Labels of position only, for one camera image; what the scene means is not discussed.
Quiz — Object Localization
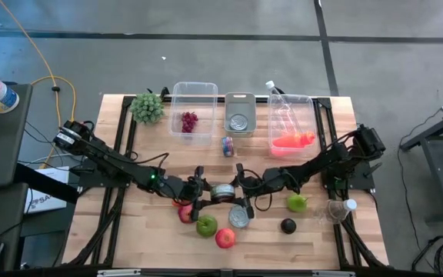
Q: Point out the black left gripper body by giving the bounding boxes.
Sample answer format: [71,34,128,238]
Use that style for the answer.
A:
[165,175,203,205]

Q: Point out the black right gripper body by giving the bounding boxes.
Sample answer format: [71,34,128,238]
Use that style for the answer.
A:
[241,174,277,198]

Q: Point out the teal label tin can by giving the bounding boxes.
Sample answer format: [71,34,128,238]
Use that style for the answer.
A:
[228,204,251,229]

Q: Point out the olive green label tin can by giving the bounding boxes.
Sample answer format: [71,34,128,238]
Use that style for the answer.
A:
[209,183,236,204]

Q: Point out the green and blue label can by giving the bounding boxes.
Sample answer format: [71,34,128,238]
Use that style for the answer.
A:
[228,113,249,132]

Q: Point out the neon orange plastic bottle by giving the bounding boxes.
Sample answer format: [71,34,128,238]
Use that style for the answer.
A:
[271,130,318,152]

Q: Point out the bunch of red grapes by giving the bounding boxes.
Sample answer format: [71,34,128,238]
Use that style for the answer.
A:
[180,111,199,135]

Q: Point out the clear bottle with white cap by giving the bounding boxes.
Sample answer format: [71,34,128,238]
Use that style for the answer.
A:
[313,199,358,226]
[265,79,303,135]

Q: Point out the green apple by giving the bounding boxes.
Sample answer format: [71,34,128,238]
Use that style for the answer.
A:
[195,214,219,239]

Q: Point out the blue and pink label can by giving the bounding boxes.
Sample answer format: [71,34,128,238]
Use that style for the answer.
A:
[221,135,235,158]

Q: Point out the red apple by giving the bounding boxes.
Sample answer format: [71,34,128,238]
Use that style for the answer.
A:
[215,227,237,250]

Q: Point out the green pear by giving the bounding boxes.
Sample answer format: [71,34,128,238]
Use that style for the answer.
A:
[285,192,309,214]

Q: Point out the black avocado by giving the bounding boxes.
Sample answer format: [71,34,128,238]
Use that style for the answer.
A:
[279,217,298,235]

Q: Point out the grey plastic bin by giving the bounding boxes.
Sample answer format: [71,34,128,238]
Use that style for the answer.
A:
[224,91,258,138]

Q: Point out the clear plastic bin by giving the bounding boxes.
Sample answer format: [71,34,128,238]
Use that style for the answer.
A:
[267,94,319,159]
[168,81,219,147]

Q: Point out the green spiky artificial plant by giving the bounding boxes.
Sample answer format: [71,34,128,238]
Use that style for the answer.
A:
[128,92,165,126]

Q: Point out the silver metal bar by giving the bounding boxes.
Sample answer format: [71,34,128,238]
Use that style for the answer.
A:
[312,270,356,277]
[97,269,142,277]

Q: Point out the white cardboard box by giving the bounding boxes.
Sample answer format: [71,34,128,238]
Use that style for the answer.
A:
[24,165,71,215]

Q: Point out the black aluminium frame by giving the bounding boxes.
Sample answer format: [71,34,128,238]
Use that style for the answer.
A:
[62,94,390,270]

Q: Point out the yellow cable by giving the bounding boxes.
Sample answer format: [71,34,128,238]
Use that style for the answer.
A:
[0,0,81,170]

